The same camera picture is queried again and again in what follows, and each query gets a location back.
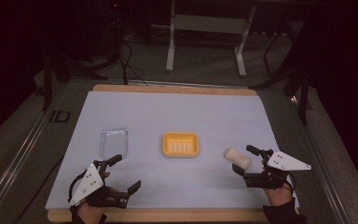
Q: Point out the light blue table mat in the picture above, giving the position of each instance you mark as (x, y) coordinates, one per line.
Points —
(174, 112)

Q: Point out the clear plastic container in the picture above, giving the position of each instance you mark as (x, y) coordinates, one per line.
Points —
(113, 141)

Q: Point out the yellow soap dish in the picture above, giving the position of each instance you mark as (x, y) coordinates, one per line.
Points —
(181, 145)

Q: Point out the aluminium rail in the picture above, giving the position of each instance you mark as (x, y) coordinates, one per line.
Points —
(323, 174)
(12, 170)

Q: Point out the person's right hand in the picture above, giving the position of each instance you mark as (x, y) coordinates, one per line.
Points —
(277, 196)

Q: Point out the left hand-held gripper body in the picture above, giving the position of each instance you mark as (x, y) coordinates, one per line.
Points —
(88, 183)

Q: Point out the dark metal stand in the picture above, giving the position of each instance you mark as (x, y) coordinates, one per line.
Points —
(304, 102)
(47, 82)

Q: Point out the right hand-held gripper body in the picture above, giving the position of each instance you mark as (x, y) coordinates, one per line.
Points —
(284, 162)

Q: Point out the white metal stand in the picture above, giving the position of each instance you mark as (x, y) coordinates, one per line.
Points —
(209, 24)

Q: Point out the white soap bar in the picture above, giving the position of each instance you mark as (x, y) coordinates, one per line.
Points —
(237, 158)

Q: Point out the person's left hand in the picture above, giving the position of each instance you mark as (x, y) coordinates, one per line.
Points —
(90, 214)

